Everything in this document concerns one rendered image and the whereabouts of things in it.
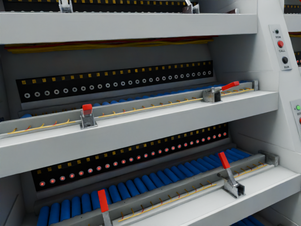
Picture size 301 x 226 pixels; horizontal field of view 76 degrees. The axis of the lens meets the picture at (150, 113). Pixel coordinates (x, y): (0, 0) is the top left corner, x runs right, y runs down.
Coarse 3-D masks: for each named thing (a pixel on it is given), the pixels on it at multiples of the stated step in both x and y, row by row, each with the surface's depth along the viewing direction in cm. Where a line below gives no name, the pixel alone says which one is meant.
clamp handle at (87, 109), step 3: (84, 105) 26; (87, 105) 26; (90, 105) 26; (84, 108) 26; (87, 108) 26; (90, 108) 26; (84, 111) 26; (87, 111) 27; (90, 111) 28; (84, 114) 29; (87, 114) 31
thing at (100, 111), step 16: (160, 96) 42; (176, 96) 43; (192, 96) 44; (64, 112) 35; (80, 112) 35; (96, 112) 37; (112, 112) 38; (128, 112) 37; (0, 128) 31; (16, 128) 32; (32, 128) 33
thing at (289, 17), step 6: (282, 0) 51; (300, 0) 60; (282, 6) 51; (288, 6) 78; (294, 6) 80; (300, 6) 81; (288, 12) 79; (294, 12) 81; (300, 12) 82; (288, 18) 53; (294, 18) 53; (300, 18) 54; (288, 24) 53; (294, 24) 54; (300, 24) 55; (288, 30) 53; (294, 30) 54; (300, 30) 55; (294, 36) 72; (300, 36) 78
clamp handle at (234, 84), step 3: (237, 81) 36; (228, 84) 37; (231, 84) 36; (234, 84) 35; (237, 84) 35; (213, 87) 42; (222, 87) 38; (225, 87) 37; (228, 87) 37; (231, 87) 37; (213, 90) 42; (219, 90) 39; (222, 90) 38; (225, 90) 38; (216, 93) 42
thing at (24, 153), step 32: (96, 96) 49; (256, 96) 44; (64, 128) 33; (96, 128) 31; (128, 128) 34; (160, 128) 36; (192, 128) 39; (0, 160) 27; (32, 160) 29; (64, 160) 30
